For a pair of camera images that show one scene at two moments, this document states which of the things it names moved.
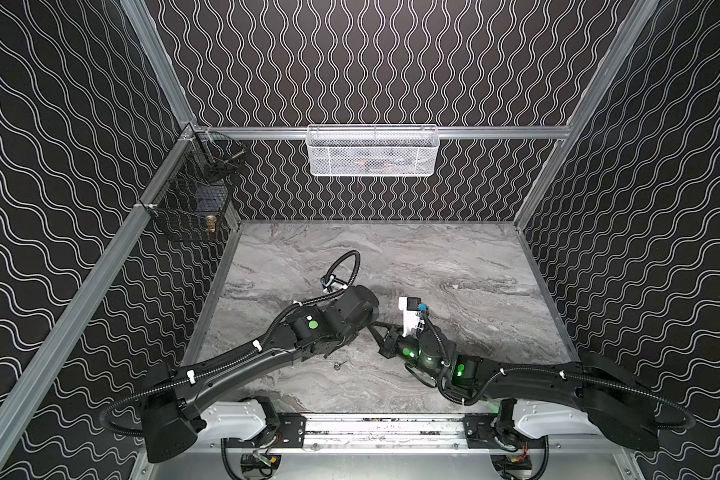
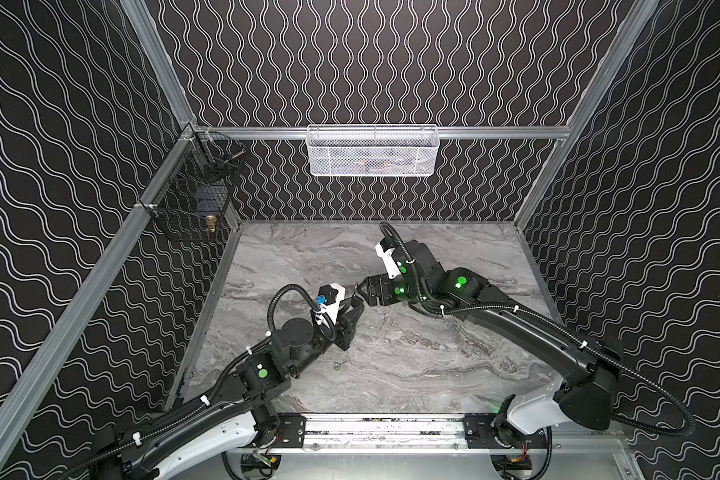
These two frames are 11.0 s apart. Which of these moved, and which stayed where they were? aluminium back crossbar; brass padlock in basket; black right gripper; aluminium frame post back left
Moved: black right gripper
Stayed: brass padlock in basket; aluminium frame post back left; aluminium back crossbar
